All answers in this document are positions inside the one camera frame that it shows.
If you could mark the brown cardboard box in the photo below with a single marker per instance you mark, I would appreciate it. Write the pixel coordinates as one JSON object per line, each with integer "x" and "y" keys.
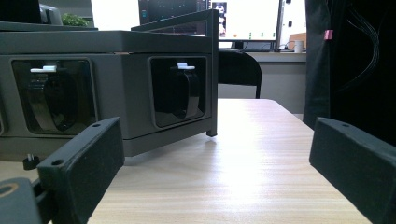
{"x": 299, "y": 36}

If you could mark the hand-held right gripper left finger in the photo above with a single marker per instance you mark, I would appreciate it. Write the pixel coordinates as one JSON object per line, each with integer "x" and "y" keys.
{"x": 87, "y": 161}

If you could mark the dark grey hexagonal tray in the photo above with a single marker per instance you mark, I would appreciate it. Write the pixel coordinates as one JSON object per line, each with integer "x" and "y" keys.
{"x": 130, "y": 84}

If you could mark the pink clip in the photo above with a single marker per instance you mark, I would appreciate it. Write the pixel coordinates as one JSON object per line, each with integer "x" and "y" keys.
{"x": 328, "y": 34}

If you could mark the dark screen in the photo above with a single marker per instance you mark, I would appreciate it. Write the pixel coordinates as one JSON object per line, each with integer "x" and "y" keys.
{"x": 18, "y": 11}

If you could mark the black hook with white tab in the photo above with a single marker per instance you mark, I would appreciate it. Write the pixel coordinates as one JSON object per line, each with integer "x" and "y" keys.
{"x": 62, "y": 99}
{"x": 188, "y": 93}

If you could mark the white cup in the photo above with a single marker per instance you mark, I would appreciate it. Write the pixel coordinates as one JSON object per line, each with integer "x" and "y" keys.
{"x": 298, "y": 46}

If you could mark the grey background desk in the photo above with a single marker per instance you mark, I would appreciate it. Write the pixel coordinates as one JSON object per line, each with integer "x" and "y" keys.
{"x": 280, "y": 57}

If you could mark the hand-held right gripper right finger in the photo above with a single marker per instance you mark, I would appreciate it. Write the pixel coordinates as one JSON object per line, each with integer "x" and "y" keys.
{"x": 358, "y": 168}

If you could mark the green plant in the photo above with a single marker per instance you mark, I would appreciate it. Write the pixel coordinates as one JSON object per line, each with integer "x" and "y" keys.
{"x": 74, "y": 20}

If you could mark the dark computer monitor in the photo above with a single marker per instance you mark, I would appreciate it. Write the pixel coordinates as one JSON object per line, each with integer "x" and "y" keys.
{"x": 168, "y": 12}

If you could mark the dark curtain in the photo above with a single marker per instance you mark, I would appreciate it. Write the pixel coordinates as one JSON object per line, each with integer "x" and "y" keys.
{"x": 348, "y": 77}

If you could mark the black folding chair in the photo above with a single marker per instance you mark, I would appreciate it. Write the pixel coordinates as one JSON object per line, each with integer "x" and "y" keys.
{"x": 238, "y": 70}

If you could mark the bright computer monitor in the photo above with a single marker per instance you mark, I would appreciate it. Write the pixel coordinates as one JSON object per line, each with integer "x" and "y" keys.
{"x": 249, "y": 18}

